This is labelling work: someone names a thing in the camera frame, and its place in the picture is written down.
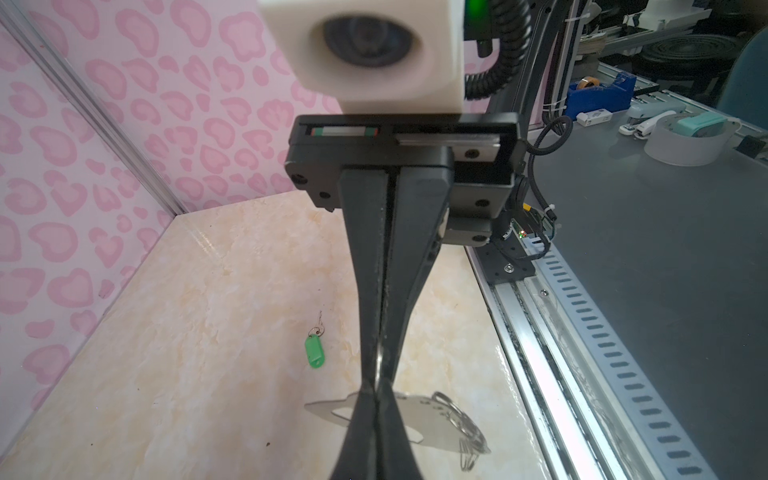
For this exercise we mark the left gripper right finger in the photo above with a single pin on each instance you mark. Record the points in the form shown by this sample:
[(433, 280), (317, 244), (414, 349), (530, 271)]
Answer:
[(395, 458)]

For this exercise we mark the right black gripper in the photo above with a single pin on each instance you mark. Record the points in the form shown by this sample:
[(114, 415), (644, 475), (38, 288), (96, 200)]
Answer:
[(393, 250)]

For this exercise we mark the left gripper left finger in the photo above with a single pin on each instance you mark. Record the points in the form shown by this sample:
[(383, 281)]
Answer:
[(358, 455)]

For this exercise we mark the blue tape dispenser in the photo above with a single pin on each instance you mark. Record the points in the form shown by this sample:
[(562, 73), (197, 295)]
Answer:
[(613, 97)]

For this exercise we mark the white stapler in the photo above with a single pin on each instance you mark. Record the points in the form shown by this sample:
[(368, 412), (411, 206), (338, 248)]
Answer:
[(642, 118)]

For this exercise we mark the white tape roll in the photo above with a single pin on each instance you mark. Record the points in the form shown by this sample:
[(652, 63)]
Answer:
[(687, 140)]

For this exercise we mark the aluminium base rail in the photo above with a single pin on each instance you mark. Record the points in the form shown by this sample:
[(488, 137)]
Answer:
[(595, 413)]

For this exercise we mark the left corner aluminium post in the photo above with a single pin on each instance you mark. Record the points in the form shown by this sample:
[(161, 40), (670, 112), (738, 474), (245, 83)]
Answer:
[(58, 70)]

